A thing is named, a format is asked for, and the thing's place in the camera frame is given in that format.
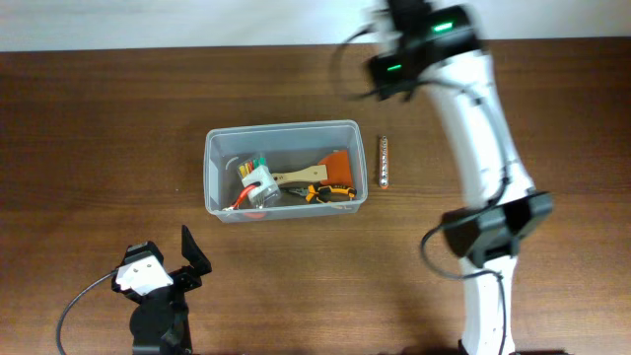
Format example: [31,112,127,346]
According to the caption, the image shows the red handled cutters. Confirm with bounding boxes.
[224,182,266,220]

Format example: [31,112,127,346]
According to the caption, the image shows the screwdriver bit set case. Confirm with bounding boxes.
[238,155,281,209]

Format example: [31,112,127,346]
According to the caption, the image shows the socket bit rail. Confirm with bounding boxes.
[379,135,389,189]

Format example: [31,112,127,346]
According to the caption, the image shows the wooden handled orange scraper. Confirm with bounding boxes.
[272,150,354,187]

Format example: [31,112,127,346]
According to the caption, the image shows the clear plastic container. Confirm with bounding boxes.
[203,120,368,223]

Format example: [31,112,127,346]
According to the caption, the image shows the orange black long-nose pliers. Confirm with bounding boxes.
[283,183,357,204]

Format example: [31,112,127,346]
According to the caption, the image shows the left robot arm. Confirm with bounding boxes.
[111,226,212,355]

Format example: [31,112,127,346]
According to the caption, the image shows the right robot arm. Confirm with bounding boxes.
[367,0,553,354]

